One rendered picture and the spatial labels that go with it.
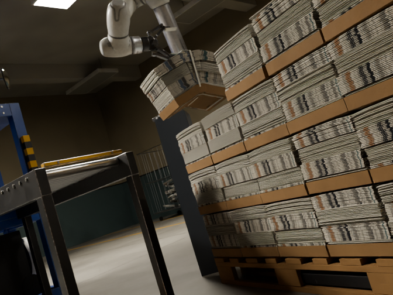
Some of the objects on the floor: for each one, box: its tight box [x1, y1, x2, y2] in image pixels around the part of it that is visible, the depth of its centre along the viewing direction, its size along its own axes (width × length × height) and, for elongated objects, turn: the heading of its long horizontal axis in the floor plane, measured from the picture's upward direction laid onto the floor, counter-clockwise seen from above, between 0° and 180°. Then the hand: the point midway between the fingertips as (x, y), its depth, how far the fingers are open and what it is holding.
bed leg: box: [22, 215, 53, 295], centre depth 302 cm, size 6×6×68 cm
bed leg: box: [36, 194, 80, 295], centre depth 184 cm, size 6×6×68 cm
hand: (177, 41), depth 234 cm, fingers open, 14 cm apart
